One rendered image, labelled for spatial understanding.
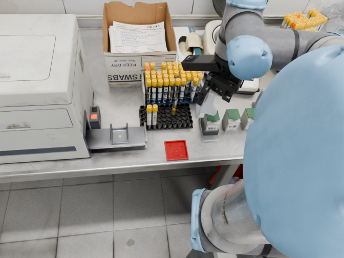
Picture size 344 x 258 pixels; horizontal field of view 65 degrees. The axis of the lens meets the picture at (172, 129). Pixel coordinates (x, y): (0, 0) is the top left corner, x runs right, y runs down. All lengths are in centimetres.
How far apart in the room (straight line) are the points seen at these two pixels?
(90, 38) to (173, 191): 102
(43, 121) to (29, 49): 17
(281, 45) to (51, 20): 55
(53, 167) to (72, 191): 93
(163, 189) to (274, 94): 158
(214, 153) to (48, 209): 117
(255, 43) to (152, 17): 73
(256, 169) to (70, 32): 63
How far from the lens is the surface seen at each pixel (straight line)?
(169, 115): 89
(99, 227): 168
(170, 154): 84
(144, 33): 113
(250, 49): 48
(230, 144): 90
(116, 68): 96
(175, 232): 166
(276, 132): 17
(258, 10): 58
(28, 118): 70
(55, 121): 70
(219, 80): 69
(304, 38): 55
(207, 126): 85
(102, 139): 83
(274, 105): 18
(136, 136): 83
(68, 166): 85
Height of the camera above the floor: 161
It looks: 55 degrees down
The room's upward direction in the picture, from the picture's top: 8 degrees clockwise
